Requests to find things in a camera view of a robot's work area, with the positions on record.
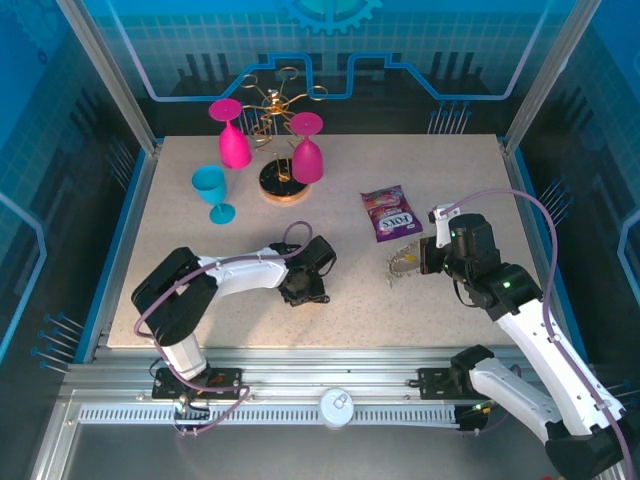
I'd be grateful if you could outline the metal key ring disc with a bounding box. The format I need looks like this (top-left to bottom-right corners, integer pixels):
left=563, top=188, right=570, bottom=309
left=384, top=239, right=426, bottom=291

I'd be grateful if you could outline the gold wire glass rack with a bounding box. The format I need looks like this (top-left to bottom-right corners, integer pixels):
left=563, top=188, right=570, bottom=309
left=235, top=66, right=329, bottom=205

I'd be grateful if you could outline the aluminium frame post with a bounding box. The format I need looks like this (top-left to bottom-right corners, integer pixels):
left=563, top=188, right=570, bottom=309
left=53, top=0, right=165, bottom=155
left=501, top=0, right=605, bottom=155

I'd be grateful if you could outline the blue plastic goblet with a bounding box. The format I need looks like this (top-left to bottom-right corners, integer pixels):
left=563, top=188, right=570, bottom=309
left=191, top=165, right=236, bottom=225

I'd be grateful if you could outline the aluminium front rail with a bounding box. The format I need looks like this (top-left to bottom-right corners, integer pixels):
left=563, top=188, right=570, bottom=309
left=59, top=346, right=596, bottom=407

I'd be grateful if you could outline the purple candy bag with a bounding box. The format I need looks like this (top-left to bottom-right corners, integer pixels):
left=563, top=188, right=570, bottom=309
left=360, top=184, right=425, bottom=245

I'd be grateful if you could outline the white slotted cable duct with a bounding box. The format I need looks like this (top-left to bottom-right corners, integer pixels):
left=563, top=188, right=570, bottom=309
left=77, top=403, right=461, bottom=427

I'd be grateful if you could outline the tall pink plastic goblet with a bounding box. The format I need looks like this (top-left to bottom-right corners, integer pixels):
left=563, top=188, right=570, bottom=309
left=208, top=98, right=253, bottom=170

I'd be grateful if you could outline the white round can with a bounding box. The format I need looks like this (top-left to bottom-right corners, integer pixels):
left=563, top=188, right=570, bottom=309
left=318, top=387, right=355, bottom=430

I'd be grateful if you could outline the short pink plastic goblet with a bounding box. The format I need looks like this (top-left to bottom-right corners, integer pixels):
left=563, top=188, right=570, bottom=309
left=289, top=111, right=325, bottom=185

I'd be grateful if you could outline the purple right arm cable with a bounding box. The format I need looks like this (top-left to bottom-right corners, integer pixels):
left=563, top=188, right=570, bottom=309
left=439, top=188, right=634, bottom=480

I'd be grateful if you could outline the aluminium side rail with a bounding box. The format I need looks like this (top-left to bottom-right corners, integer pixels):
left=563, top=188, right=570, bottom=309
left=502, top=142, right=589, bottom=364
left=79, top=142, right=165, bottom=364

